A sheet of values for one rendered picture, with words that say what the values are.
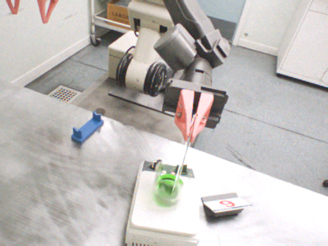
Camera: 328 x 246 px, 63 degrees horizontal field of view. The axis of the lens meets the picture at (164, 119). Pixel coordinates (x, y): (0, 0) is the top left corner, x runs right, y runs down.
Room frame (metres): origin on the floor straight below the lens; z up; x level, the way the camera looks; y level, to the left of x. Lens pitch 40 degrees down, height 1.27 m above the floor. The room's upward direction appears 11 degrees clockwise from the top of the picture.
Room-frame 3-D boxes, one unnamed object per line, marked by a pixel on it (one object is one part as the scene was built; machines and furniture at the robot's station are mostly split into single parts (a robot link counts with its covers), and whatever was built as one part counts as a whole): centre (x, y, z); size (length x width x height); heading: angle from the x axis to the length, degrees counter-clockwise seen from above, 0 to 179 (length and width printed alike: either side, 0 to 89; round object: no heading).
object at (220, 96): (0.40, -0.04, 1.01); 0.10 x 0.07 x 0.07; 88
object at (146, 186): (0.29, -0.03, 0.83); 0.12 x 0.12 x 0.01; 2
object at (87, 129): (0.52, 0.20, 0.77); 0.10 x 0.03 x 0.04; 161
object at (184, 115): (0.32, -0.05, 1.01); 0.09 x 0.07 x 0.07; 178
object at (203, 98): (0.33, -0.03, 1.01); 0.09 x 0.07 x 0.07; 178
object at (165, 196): (0.30, -0.03, 0.88); 0.07 x 0.06 x 0.08; 97
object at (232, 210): (0.36, -0.17, 0.77); 0.09 x 0.06 x 0.04; 110
